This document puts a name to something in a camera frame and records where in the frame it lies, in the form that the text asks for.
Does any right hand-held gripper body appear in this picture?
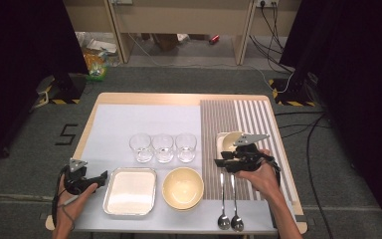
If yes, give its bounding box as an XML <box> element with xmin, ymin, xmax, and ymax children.
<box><xmin>227</xmin><ymin>132</ymin><xmax>271</xmax><ymax>174</ymax></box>

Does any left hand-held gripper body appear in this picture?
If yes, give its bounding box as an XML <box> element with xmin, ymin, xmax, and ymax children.
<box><xmin>63</xmin><ymin>158</ymin><xmax>96</xmax><ymax>196</ymax></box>

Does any cream square plate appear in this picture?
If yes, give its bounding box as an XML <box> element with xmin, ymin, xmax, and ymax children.
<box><xmin>102</xmin><ymin>166</ymin><xmax>158</xmax><ymax>217</ymax></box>
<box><xmin>216</xmin><ymin>131</ymin><xmax>247</xmax><ymax>159</ymax></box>

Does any cream round bowl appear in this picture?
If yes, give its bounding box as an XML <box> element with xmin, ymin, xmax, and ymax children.
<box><xmin>161</xmin><ymin>166</ymin><xmax>205</xmax><ymax>209</ymax></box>
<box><xmin>221</xmin><ymin>131</ymin><xmax>245</xmax><ymax>153</ymax></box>

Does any person's right hand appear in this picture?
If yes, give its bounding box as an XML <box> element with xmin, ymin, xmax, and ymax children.
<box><xmin>236</xmin><ymin>148</ymin><xmax>282</xmax><ymax>201</ymax></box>

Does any person's left hand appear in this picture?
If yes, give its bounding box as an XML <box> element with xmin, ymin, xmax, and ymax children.
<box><xmin>53</xmin><ymin>181</ymin><xmax>98</xmax><ymax>231</ymax></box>

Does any brown striped placemat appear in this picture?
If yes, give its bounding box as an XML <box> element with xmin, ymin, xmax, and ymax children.
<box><xmin>199</xmin><ymin>99</ymin><xmax>294</xmax><ymax>203</ymax></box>

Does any silver metal spoon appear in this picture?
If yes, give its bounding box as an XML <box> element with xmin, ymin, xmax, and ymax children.
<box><xmin>217</xmin><ymin>171</ymin><xmax>232</xmax><ymax>231</ymax></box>
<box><xmin>230</xmin><ymin>173</ymin><xmax>245</xmax><ymax>232</ymax></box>

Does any clear drinking glass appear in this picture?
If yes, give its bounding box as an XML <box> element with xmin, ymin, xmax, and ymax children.
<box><xmin>128</xmin><ymin>132</ymin><xmax>154</xmax><ymax>163</ymax></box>
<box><xmin>174</xmin><ymin>132</ymin><xmax>198</xmax><ymax>163</ymax></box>
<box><xmin>151</xmin><ymin>132</ymin><xmax>176</xmax><ymax>164</ymax></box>

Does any white table sheet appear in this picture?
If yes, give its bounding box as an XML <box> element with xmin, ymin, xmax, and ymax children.
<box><xmin>74</xmin><ymin>104</ymin><xmax>299</xmax><ymax>232</ymax></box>

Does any black stand base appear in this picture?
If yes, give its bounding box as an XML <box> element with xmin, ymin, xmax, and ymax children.
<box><xmin>268</xmin><ymin>78</ymin><xmax>316</xmax><ymax>108</ymax></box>
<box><xmin>50</xmin><ymin>72</ymin><xmax>88</xmax><ymax>105</ymax></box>

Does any plastic bag of packets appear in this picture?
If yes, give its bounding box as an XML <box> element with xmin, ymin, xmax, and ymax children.
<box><xmin>75</xmin><ymin>31</ymin><xmax>122</xmax><ymax>84</ymax></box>

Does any brown cardboard box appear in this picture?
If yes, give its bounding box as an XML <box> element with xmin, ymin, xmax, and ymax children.
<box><xmin>151</xmin><ymin>33</ymin><xmax>181</xmax><ymax>53</ymax></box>

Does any black curtain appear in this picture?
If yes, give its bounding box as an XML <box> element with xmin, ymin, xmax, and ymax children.
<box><xmin>280</xmin><ymin>0</ymin><xmax>382</xmax><ymax>230</ymax></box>
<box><xmin>0</xmin><ymin>0</ymin><xmax>91</xmax><ymax>167</ymax></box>

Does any beige wooden desk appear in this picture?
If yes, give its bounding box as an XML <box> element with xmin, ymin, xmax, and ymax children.
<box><xmin>63</xmin><ymin>0</ymin><xmax>302</xmax><ymax>67</ymax></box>

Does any grey hand cord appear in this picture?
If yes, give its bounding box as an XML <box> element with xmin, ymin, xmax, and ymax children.
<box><xmin>58</xmin><ymin>195</ymin><xmax>80</xmax><ymax>231</ymax></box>

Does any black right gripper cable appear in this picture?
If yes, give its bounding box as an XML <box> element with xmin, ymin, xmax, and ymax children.
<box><xmin>268</xmin><ymin>155</ymin><xmax>283</xmax><ymax>187</ymax></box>

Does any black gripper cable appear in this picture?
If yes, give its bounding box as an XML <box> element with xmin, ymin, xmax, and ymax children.
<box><xmin>51</xmin><ymin>165</ymin><xmax>71</xmax><ymax>227</ymax></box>
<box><xmin>268</xmin><ymin>155</ymin><xmax>283</xmax><ymax>187</ymax></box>

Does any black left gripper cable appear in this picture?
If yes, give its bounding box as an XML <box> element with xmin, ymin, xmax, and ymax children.
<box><xmin>51</xmin><ymin>165</ymin><xmax>71</xmax><ymax>227</ymax></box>

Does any black floor cable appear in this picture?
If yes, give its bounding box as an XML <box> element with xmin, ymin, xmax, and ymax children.
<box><xmin>305</xmin><ymin>113</ymin><xmax>334</xmax><ymax>239</ymax></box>
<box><xmin>278</xmin><ymin>122</ymin><xmax>332</xmax><ymax>139</ymax></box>

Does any black power cable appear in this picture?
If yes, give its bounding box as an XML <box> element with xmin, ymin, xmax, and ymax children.
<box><xmin>260</xmin><ymin>3</ymin><xmax>285</xmax><ymax>52</ymax></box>
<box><xmin>249</xmin><ymin>33</ymin><xmax>293</xmax><ymax>75</ymax></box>

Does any white floor cable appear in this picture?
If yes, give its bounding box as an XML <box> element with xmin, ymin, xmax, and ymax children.
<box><xmin>127</xmin><ymin>33</ymin><xmax>294</xmax><ymax>94</ymax></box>

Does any white wall socket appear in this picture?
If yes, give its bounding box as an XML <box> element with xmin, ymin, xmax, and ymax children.
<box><xmin>255</xmin><ymin>0</ymin><xmax>280</xmax><ymax>8</ymax></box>

